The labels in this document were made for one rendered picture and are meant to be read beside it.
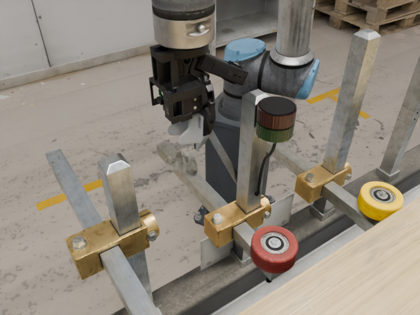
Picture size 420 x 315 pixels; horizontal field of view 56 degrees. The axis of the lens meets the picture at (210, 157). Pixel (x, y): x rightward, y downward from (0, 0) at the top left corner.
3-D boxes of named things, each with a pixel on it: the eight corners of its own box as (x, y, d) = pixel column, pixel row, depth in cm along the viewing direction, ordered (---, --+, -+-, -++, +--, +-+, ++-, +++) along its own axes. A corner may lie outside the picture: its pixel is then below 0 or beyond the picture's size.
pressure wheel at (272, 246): (239, 274, 74) (242, 235, 67) (270, 255, 78) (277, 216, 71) (265, 307, 69) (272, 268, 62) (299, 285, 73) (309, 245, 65)
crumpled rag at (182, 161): (159, 159, 91) (159, 150, 90) (184, 149, 94) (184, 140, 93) (178, 180, 86) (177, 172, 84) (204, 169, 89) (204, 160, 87)
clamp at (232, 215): (203, 232, 80) (203, 215, 76) (255, 205, 85) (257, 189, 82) (219, 250, 76) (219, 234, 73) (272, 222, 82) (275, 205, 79)
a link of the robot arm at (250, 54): (231, 74, 160) (233, 32, 149) (272, 82, 154) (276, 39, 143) (216, 91, 149) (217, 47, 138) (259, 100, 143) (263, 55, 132)
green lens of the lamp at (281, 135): (247, 128, 63) (248, 117, 62) (275, 117, 66) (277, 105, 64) (272, 147, 59) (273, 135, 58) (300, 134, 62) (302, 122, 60)
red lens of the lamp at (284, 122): (248, 115, 62) (249, 103, 60) (277, 104, 64) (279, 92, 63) (273, 134, 58) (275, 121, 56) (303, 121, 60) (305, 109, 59)
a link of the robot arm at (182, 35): (193, -4, 61) (229, 14, 55) (194, 27, 64) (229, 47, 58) (141, 7, 57) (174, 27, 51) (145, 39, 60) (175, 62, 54)
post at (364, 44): (310, 212, 101) (354, 29, 71) (320, 207, 102) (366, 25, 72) (320, 221, 99) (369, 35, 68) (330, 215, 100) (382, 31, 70)
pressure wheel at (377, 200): (350, 244, 80) (364, 205, 73) (345, 215, 86) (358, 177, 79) (391, 249, 79) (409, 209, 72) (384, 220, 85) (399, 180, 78)
